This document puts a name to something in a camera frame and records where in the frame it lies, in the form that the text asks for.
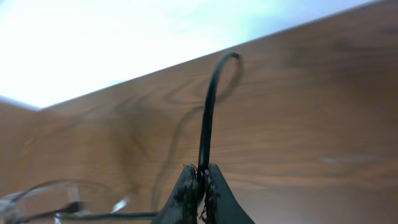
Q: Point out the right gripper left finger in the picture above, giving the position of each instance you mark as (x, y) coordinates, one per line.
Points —
(182, 205)

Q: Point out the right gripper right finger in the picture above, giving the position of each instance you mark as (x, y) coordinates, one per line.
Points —
(221, 207)

